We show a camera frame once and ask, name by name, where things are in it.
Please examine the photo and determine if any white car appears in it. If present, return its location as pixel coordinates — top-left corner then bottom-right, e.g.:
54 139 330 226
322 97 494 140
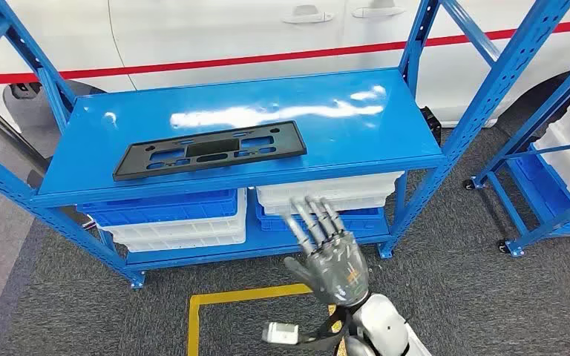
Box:
0 0 570 130

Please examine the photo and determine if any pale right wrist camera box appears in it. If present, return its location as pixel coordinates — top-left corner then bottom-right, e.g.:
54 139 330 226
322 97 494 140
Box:
261 321 300 346

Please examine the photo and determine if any blue metal rack on casters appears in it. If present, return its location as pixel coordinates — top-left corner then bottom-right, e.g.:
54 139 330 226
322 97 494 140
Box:
463 59 570 257

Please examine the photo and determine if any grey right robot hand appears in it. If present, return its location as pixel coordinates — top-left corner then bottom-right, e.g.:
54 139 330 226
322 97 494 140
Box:
283 195 372 309

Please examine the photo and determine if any black stanchion post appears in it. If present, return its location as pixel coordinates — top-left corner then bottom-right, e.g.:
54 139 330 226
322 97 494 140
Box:
0 87 50 190

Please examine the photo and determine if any blue plastic bin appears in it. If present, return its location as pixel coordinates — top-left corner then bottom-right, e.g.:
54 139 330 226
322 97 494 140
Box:
77 188 239 227
255 203 385 232

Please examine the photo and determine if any red barrier belt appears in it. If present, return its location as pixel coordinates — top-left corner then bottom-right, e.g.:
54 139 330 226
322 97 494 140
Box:
0 19 570 87

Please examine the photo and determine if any black plastic plate holder part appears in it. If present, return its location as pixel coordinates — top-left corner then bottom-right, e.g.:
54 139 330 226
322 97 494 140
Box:
113 120 308 182

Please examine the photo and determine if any blue metal shelf rack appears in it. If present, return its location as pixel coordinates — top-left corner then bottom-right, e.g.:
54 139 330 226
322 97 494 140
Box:
0 0 570 291

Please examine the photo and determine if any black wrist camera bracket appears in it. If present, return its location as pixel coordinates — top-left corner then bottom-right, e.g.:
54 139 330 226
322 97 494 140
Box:
295 306 353 352

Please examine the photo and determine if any yellow floor tape square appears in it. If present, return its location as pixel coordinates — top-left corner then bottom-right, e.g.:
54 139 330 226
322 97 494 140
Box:
186 283 350 356

